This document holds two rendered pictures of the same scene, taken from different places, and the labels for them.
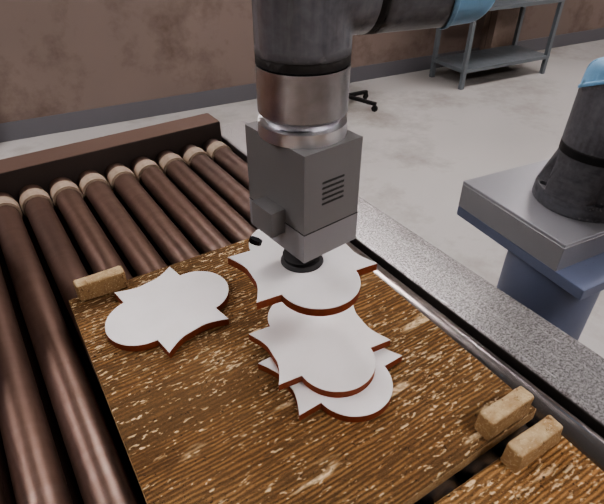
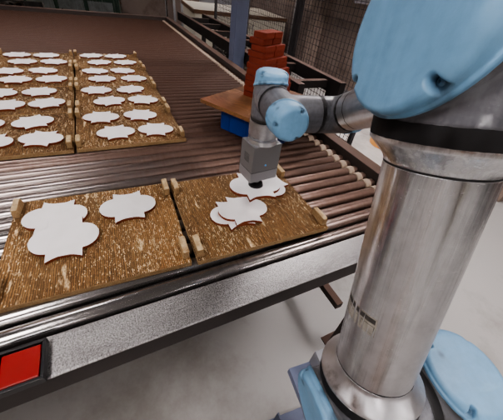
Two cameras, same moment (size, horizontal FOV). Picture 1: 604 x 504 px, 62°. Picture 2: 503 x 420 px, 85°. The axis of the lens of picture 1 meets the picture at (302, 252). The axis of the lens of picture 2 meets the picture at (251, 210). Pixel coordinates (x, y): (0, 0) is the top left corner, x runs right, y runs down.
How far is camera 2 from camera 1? 0.80 m
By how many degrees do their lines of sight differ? 69
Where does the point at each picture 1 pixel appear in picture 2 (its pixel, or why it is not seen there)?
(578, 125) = not seen: hidden behind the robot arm
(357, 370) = (225, 213)
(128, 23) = not seen: outside the picture
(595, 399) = (200, 294)
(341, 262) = (251, 192)
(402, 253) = (306, 262)
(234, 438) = (214, 192)
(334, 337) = (241, 212)
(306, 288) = (240, 182)
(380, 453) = (198, 217)
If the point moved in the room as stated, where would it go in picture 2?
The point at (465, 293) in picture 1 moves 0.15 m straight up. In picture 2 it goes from (273, 276) to (284, 235)
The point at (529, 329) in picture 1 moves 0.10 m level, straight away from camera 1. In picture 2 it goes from (244, 291) to (277, 318)
